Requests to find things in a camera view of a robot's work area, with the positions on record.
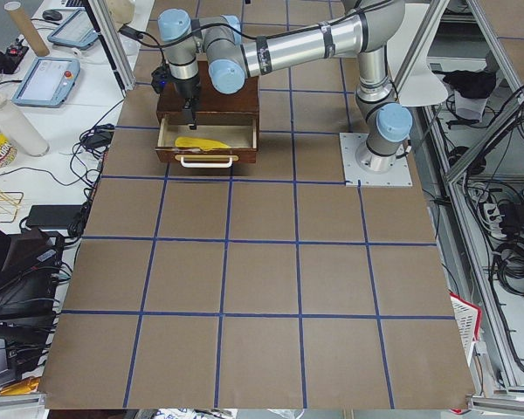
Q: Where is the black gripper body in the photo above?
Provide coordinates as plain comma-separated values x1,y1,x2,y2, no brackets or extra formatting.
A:
174,73,201,110

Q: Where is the yellow corn cob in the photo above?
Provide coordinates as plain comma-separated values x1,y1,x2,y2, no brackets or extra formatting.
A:
175,136,231,152

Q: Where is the wooden drawer with white handle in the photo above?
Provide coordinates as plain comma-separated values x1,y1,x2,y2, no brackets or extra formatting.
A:
155,115,259,168

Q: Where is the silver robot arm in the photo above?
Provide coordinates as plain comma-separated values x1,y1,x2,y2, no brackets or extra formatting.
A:
151,1,413,173

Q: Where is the dark wooden drawer cabinet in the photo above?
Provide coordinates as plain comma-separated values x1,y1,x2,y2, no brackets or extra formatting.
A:
156,61,259,127

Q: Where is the far blue teach pendant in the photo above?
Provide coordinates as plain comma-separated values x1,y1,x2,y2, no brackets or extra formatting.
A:
47,8,98,50

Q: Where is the blue teach pendant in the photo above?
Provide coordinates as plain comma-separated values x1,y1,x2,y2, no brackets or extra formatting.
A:
47,8,98,50
11,58,80,108

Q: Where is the near blue teach pendant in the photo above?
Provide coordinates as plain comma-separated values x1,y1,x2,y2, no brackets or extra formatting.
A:
11,58,80,108

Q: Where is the black power adapter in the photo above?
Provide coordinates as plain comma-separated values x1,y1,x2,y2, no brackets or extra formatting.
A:
25,204,82,230

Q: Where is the white cylinder bottle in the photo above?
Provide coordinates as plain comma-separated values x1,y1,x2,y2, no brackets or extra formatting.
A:
0,93,50,157

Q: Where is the cardboard tube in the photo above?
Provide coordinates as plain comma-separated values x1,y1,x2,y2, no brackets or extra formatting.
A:
3,1,50,57

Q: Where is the white chair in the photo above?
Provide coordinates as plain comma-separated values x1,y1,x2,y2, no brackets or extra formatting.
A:
395,1,449,107

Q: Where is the red white basket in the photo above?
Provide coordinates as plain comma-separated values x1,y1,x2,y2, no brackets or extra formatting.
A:
449,292,482,365

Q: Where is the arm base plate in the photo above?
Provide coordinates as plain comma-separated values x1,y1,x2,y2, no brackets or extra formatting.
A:
340,133,413,188

